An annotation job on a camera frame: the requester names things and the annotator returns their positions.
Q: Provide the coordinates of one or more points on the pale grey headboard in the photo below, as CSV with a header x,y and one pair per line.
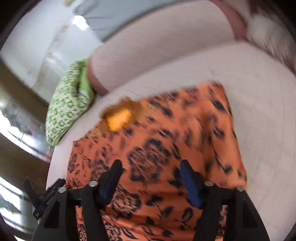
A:
x,y
129,16

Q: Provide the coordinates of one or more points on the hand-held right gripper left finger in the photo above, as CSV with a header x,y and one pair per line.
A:
x,y
109,185

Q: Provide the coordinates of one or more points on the wooden glass-panel door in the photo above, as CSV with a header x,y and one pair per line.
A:
x,y
20,129

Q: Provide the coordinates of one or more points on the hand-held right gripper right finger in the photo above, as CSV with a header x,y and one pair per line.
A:
x,y
189,183

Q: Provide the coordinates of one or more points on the green patterned pillow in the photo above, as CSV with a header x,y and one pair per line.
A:
x,y
67,104

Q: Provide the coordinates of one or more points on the white fluffy cloth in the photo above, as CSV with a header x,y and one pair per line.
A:
x,y
266,37

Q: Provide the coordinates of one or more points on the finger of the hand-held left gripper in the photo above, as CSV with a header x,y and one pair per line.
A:
x,y
34,199
54,190

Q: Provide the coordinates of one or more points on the pale pink bed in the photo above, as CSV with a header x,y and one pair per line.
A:
x,y
254,104

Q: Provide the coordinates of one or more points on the orange floral garment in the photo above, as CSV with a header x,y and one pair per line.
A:
x,y
161,129

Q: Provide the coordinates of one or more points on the pale pink bolster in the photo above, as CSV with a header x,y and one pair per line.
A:
x,y
161,46

